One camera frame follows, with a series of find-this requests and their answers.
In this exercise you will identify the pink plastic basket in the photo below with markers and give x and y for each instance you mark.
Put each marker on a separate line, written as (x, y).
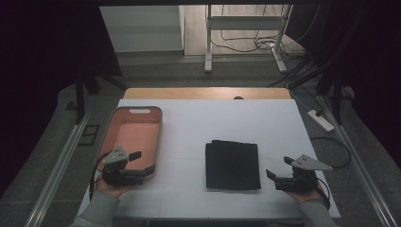
(138, 138)

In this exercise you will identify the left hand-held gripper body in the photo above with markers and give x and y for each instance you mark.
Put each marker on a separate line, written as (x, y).
(115, 176)

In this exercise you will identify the black cloth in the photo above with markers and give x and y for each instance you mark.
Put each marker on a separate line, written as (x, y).
(232, 165)

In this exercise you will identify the person's left hand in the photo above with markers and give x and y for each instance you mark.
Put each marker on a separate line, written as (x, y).
(112, 190)

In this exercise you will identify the black metal stand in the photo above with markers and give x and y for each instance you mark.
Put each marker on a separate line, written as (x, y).
(336, 94)
(80, 91)

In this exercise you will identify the aluminium floor rail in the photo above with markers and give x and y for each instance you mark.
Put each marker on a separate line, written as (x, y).
(356, 154)
(56, 170)

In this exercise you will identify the white metal desk frame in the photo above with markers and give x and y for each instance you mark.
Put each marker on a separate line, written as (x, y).
(246, 22)

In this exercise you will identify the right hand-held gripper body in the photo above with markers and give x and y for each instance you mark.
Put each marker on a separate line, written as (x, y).
(299, 183)

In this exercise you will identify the person's right hand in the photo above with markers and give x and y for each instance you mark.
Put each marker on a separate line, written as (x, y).
(307, 197)

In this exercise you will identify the white panel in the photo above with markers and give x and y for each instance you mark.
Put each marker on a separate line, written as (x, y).
(142, 28)

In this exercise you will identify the dark floor socket plate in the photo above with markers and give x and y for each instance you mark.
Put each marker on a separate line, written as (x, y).
(89, 135)

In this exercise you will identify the white power strip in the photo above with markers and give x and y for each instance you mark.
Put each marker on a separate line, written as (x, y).
(320, 120)

